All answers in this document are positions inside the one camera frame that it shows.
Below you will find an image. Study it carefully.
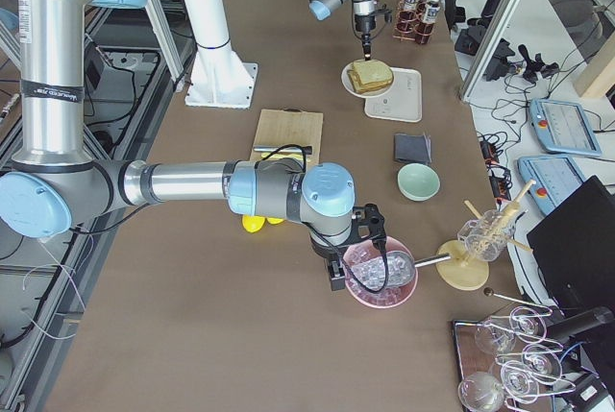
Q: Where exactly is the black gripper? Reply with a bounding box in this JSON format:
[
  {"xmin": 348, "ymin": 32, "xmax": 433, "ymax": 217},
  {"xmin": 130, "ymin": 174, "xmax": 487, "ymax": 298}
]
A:
[
  {"xmin": 309, "ymin": 204, "xmax": 386, "ymax": 291},
  {"xmin": 353, "ymin": 3, "xmax": 392, "ymax": 60}
]

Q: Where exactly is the bread slice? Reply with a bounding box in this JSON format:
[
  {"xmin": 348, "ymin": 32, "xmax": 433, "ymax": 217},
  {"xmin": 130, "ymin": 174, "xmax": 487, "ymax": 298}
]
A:
[
  {"xmin": 351, "ymin": 60, "xmax": 393, "ymax": 87},
  {"xmin": 348, "ymin": 68, "xmax": 392, "ymax": 94}
]

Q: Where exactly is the cream rabbit tray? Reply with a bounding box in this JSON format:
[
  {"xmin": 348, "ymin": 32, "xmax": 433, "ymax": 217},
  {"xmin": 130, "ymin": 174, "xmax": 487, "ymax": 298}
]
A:
[{"xmin": 364, "ymin": 67, "xmax": 422, "ymax": 123}]

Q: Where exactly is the wine glass rack tray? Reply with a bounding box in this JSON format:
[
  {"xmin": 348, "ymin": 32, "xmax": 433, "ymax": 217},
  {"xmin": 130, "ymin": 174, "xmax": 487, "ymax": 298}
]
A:
[{"xmin": 452, "ymin": 304, "xmax": 576, "ymax": 411}]

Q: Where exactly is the pink ice bowl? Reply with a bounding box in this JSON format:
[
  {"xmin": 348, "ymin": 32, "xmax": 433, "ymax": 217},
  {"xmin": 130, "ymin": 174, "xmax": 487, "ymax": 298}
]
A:
[{"xmin": 343, "ymin": 237, "xmax": 418, "ymax": 308}]

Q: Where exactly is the tea bottle right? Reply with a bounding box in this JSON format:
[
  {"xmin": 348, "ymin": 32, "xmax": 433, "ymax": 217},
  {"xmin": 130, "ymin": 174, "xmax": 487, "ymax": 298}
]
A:
[{"xmin": 396, "ymin": 0, "xmax": 419, "ymax": 35}]

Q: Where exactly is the steel ice scoop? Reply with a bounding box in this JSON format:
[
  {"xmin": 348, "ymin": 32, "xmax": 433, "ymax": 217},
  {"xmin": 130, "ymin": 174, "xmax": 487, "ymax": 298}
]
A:
[{"xmin": 351, "ymin": 251, "xmax": 452, "ymax": 293}]

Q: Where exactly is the tea bottle front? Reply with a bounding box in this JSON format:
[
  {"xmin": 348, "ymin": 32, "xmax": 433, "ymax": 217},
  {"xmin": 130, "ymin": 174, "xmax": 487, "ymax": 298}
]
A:
[{"xmin": 414, "ymin": 0, "xmax": 441, "ymax": 45}]

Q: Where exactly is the yellow lemon upper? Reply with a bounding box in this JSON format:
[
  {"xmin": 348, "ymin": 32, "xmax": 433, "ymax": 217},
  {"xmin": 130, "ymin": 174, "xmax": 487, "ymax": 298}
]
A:
[{"xmin": 266, "ymin": 217, "xmax": 284, "ymax": 225}]

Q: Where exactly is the yellow lemon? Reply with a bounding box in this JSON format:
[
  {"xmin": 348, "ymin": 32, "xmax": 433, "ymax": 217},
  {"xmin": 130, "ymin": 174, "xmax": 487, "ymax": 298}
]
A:
[
  {"xmin": 266, "ymin": 217, "xmax": 284, "ymax": 225},
  {"xmin": 241, "ymin": 215, "xmax": 266, "ymax": 233}
]

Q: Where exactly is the yellow lemon lower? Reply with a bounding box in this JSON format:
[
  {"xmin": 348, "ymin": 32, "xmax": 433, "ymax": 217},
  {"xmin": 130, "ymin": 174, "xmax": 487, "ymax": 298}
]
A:
[{"xmin": 241, "ymin": 215, "xmax": 266, "ymax": 233}]

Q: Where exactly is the grey folded cloth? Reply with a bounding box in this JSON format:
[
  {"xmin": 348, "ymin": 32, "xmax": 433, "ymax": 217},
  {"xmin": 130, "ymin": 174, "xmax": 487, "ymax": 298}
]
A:
[{"xmin": 394, "ymin": 133, "xmax": 431, "ymax": 165}]

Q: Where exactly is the green bowl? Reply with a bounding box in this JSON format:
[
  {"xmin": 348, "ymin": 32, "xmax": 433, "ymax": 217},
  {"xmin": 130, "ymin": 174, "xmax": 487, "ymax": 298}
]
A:
[{"xmin": 397, "ymin": 163, "xmax": 441, "ymax": 202}]

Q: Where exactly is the wooden mug tree stand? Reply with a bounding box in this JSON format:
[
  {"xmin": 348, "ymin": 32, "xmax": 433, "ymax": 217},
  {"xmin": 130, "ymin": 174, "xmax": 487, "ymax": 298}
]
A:
[{"xmin": 436, "ymin": 180, "xmax": 536, "ymax": 291}]

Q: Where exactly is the bamboo cutting board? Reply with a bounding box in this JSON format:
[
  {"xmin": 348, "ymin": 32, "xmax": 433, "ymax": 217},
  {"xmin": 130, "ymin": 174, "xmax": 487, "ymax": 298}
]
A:
[{"xmin": 250, "ymin": 109, "xmax": 324, "ymax": 168}]

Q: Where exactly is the yellow plastic knife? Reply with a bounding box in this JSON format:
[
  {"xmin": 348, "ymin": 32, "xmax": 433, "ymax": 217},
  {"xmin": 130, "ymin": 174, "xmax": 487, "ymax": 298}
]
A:
[{"xmin": 261, "ymin": 153, "xmax": 303, "ymax": 162}]

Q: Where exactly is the glass pitcher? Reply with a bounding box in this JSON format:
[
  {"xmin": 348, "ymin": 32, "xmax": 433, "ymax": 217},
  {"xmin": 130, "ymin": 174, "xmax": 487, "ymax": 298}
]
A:
[{"xmin": 457, "ymin": 210, "xmax": 515, "ymax": 262}]

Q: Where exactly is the blue teach pendant far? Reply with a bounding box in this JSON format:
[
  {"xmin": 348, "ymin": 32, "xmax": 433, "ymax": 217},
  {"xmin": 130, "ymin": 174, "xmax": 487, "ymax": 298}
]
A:
[{"xmin": 529, "ymin": 99, "xmax": 603, "ymax": 157}]

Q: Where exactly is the blue teach pendant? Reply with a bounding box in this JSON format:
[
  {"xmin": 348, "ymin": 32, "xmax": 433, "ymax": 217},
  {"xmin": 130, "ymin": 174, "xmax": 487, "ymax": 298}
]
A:
[
  {"xmin": 517, "ymin": 154, "xmax": 586, "ymax": 215},
  {"xmin": 529, "ymin": 99, "xmax": 603, "ymax": 157}
]

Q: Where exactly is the blue teach pendant near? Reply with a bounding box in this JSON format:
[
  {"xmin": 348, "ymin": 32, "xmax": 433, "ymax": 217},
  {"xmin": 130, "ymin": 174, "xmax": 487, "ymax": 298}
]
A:
[{"xmin": 517, "ymin": 154, "xmax": 586, "ymax": 215}]

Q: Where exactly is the black laptop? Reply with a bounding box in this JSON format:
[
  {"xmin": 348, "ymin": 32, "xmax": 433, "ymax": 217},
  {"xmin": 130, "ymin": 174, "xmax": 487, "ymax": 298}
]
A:
[{"xmin": 528, "ymin": 176, "xmax": 614, "ymax": 309}]

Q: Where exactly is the copper wire bottle rack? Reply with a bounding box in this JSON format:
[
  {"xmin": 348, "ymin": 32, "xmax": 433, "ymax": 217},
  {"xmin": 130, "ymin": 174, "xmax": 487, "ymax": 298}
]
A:
[{"xmin": 393, "ymin": 0, "xmax": 441, "ymax": 45}]

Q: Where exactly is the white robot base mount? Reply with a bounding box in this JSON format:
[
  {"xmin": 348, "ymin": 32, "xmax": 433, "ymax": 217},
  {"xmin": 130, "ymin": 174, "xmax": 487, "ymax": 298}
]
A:
[{"xmin": 184, "ymin": 0, "xmax": 258, "ymax": 109}]

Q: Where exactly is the aluminium frame post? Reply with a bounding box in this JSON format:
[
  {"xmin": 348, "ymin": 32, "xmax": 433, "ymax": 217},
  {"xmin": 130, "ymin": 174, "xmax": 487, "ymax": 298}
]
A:
[{"xmin": 459, "ymin": 0, "xmax": 521, "ymax": 103}]

